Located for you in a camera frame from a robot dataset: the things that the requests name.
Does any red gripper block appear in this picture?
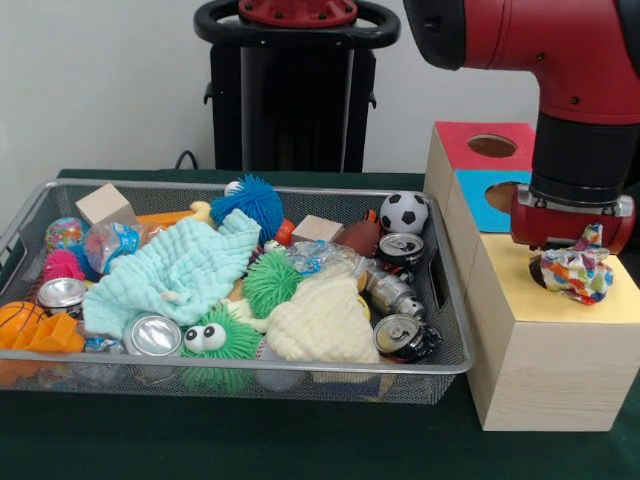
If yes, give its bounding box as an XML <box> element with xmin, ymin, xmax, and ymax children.
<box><xmin>509</xmin><ymin>197</ymin><xmax>637</xmax><ymax>257</ymax></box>

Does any colourful spotted cloth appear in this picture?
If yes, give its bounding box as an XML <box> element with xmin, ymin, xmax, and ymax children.
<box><xmin>538</xmin><ymin>223</ymin><xmax>615</xmax><ymax>306</ymax></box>

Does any wooden box with three holes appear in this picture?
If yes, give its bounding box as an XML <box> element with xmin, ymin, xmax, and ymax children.
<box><xmin>423</xmin><ymin>121</ymin><xmax>640</xmax><ymax>432</ymax></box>

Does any dark green table cloth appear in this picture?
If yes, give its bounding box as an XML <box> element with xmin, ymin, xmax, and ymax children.
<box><xmin>612</xmin><ymin>182</ymin><xmax>640</xmax><ymax>296</ymax></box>
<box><xmin>0</xmin><ymin>168</ymin><xmax>640</xmax><ymax>480</ymax></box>

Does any black white soccer ball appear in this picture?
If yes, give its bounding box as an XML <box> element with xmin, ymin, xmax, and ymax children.
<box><xmin>379</xmin><ymin>192</ymin><xmax>431</xmax><ymax>234</ymax></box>

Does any crushed black drink can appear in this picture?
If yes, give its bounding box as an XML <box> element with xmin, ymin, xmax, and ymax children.
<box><xmin>372</xmin><ymin>313</ymin><xmax>444</xmax><ymax>363</ymax></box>

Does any cream waffle cloth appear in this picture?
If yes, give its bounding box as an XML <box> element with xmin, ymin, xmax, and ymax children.
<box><xmin>267</xmin><ymin>274</ymin><xmax>381</xmax><ymax>365</ymax></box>

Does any green spiky ball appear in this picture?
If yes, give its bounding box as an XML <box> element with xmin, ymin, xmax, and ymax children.
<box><xmin>242</xmin><ymin>248</ymin><xmax>306</xmax><ymax>319</ymax></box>

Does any blue spiky ball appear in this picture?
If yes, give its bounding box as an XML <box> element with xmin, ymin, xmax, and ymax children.
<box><xmin>209</xmin><ymin>173</ymin><xmax>285</xmax><ymax>244</ymax></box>

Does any green spiky toy with eyes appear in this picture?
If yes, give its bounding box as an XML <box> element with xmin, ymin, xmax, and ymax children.
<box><xmin>178</xmin><ymin>304</ymin><xmax>265</xmax><ymax>394</ymax></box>

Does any mint waffle cloth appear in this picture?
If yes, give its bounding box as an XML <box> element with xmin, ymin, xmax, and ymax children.
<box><xmin>82</xmin><ymin>207</ymin><xmax>264</xmax><ymax>337</ymax></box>

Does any silver drink can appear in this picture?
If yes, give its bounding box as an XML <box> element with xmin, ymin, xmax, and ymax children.
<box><xmin>122</xmin><ymin>312</ymin><xmax>184</xmax><ymax>357</ymax></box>

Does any plain wooden cube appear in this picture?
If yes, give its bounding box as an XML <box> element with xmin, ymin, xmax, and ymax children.
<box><xmin>74</xmin><ymin>182</ymin><xmax>139</xmax><ymax>229</ymax></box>

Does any orange toy basketball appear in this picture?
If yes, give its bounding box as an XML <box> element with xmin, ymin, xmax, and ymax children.
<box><xmin>0</xmin><ymin>301</ymin><xmax>51</xmax><ymax>347</ymax></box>

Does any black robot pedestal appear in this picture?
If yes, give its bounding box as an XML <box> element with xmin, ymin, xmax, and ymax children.
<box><xmin>193</xmin><ymin>0</ymin><xmax>401</xmax><ymax>174</ymax></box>

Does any black cable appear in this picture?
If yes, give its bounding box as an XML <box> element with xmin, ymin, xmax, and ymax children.
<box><xmin>174</xmin><ymin>149</ymin><xmax>202</xmax><ymax>172</ymax></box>

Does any shallow wire mesh bin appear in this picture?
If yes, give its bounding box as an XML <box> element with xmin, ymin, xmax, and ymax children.
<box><xmin>0</xmin><ymin>178</ymin><xmax>476</xmax><ymax>404</ymax></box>

